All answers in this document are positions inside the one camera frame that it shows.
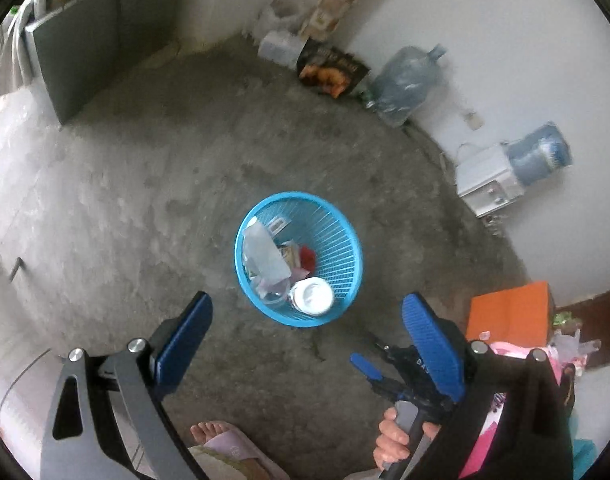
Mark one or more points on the white water dispenser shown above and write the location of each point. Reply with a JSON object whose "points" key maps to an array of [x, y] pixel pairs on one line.
{"points": [[485, 180]]}

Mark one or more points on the blue plastic basket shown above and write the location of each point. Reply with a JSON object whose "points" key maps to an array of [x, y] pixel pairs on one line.
{"points": [[335, 260]]}

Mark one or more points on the person's right hand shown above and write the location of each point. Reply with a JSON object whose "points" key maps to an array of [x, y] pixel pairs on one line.
{"points": [[391, 440]]}

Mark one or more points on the grey cabinet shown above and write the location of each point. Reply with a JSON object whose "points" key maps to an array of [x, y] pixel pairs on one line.
{"points": [[95, 30]]}

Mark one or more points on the pink slipper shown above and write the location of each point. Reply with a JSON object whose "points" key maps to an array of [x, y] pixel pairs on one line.
{"points": [[240, 452]]}

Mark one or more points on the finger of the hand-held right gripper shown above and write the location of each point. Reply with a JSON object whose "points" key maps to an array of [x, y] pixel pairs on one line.
{"points": [[366, 365], [395, 352]]}

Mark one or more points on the empty water jug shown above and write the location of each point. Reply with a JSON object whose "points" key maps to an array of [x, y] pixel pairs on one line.
{"points": [[407, 82]]}

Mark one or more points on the blue water jug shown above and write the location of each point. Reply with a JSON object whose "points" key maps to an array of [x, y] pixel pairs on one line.
{"points": [[540, 152]]}

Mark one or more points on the white cup in basket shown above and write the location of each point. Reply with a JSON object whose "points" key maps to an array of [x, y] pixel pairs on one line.
{"points": [[312, 296]]}

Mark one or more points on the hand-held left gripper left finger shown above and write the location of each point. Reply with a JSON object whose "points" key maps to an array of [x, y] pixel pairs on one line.
{"points": [[185, 340]]}

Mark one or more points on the white plastic bag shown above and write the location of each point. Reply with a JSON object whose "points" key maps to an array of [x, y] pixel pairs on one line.
{"points": [[280, 35]]}

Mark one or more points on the clear plastic bag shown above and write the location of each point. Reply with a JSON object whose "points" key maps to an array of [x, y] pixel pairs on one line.
{"points": [[265, 252]]}

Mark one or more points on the pink plastic bag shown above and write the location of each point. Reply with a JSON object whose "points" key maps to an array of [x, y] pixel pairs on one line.
{"points": [[505, 360]]}

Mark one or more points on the person's foot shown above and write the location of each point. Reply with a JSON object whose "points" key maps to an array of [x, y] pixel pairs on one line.
{"points": [[212, 432]]}

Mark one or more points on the red packet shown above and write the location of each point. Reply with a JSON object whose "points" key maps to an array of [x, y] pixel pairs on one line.
{"points": [[307, 257]]}

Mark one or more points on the clear plastic bottle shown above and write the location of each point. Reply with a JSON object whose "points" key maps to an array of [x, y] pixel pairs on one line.
{"points": [[274, 294]]}

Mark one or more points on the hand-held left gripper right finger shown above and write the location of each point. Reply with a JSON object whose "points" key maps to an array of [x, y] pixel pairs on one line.
{"points": [[430, 345]]}

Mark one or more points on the orange box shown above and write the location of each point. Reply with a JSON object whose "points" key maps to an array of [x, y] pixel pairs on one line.
{"points": [[510, 312]]}

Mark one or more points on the dark printed food box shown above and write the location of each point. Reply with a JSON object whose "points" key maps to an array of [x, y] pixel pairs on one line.
{"points": [[332, 67]]}

